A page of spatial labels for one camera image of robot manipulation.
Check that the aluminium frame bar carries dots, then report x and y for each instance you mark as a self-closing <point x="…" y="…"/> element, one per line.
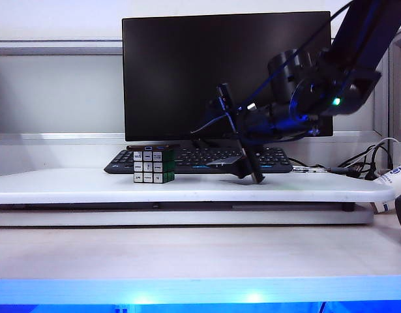
<point x="56" y="47"/>
<point x="56" y="138"/>

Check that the black computer keyboard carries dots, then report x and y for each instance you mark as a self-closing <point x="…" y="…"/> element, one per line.
<point x="193" y="159"/>

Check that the clear silver usb adapter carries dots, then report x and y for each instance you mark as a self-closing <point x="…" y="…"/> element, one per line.
<point x="304" y="169"/>

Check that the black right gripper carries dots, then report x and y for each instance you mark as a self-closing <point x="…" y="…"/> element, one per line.
<point x="259" y="124"/>

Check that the black computer monitor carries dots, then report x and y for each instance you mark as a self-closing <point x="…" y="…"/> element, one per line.
<point x="174" y="75"/>

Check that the white desk riser platform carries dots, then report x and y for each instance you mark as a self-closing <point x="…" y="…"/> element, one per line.
<point x="89" y="189"/>

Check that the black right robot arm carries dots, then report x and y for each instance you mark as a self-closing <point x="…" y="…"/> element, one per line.
<point x="360" y="39"/>

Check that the Rubik's cube with white stickers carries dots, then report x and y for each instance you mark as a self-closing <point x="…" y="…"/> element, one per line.
<point x="151" y="168"/>

